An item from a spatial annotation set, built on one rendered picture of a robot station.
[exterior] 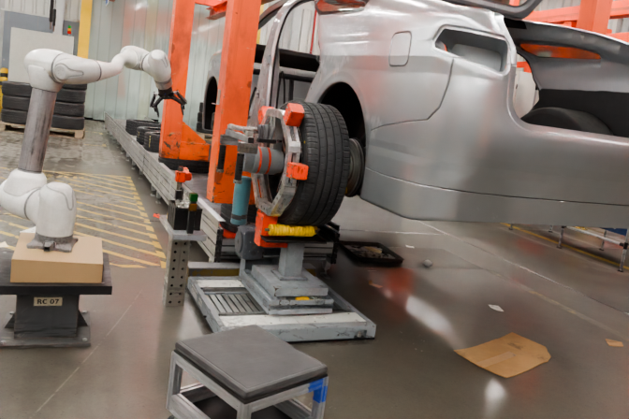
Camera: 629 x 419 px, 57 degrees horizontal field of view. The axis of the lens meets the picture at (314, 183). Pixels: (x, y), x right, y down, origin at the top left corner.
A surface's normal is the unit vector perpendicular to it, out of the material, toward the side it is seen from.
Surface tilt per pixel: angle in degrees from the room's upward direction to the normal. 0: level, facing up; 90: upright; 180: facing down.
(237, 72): 90
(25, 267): 90
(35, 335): 90
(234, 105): 90
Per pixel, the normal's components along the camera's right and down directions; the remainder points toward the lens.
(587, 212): 0.33, 0.46
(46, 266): 0.36, 0.18
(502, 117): 0.08, 0.15
